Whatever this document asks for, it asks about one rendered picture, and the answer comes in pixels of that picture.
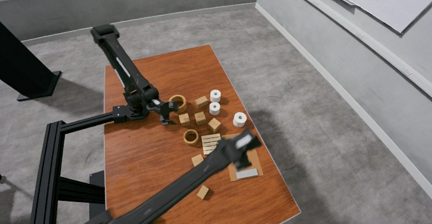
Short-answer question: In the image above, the small wooden pallet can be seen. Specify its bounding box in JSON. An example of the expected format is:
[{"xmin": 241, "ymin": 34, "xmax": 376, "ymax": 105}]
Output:
[{"xmin": 201, "ymin": 134, "xmax": 221, "ymax": 155}]

